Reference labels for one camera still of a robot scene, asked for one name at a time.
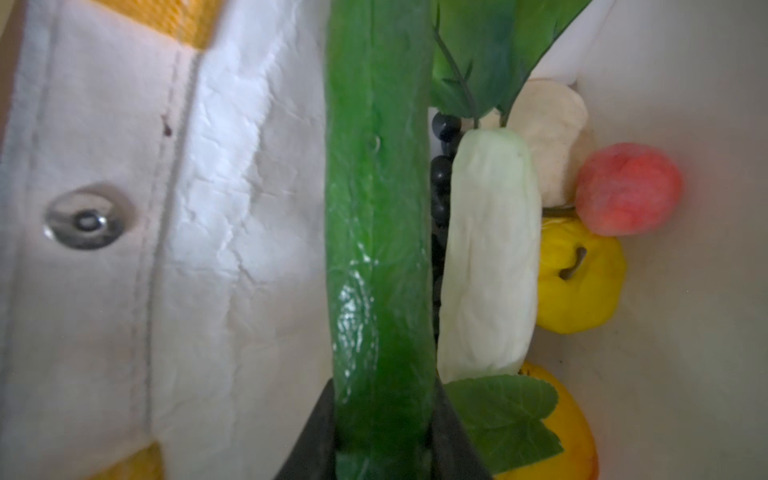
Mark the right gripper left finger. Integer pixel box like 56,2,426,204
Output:
274,380,336,480

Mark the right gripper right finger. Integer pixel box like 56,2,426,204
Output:
429,379,492,480

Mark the orange round fruit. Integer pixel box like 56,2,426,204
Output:
494,362,600,480

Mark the white radish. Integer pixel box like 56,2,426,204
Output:
437,128,542,383

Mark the green cucumber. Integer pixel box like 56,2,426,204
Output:
325,1,436,479

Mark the dark grape bunch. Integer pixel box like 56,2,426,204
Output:
430,112,462,339

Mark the leafy green vegetable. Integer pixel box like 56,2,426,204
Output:
432,1,585,477

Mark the small pink peach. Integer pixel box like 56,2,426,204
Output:
575,143,684,237

